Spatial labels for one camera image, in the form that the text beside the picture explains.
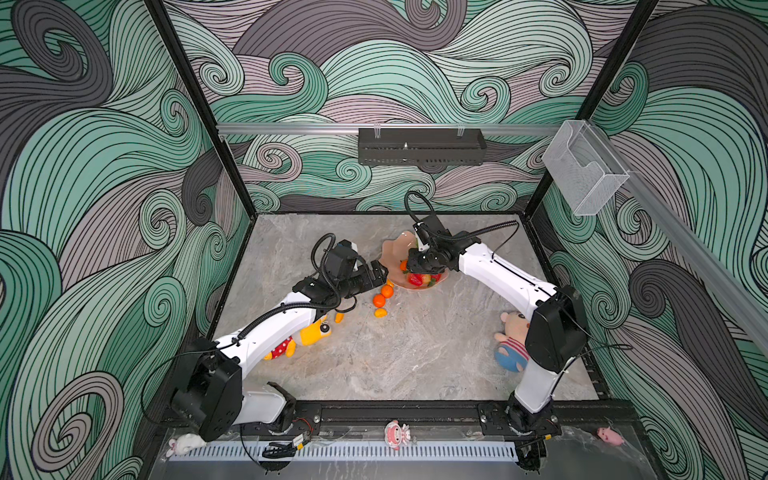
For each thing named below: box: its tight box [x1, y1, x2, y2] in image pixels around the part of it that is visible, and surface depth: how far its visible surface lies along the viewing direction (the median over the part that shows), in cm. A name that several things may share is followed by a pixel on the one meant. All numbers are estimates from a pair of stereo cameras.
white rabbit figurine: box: [166, 433, 207, 457], surface depth 69 cm
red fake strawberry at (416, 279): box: [408, 273, 424, 287], surface depth 97 cm
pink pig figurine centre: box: [384, 420, 411, 451], surface depth 70 cm
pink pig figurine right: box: [597, 426, 624, 446], surface depth 71 cm
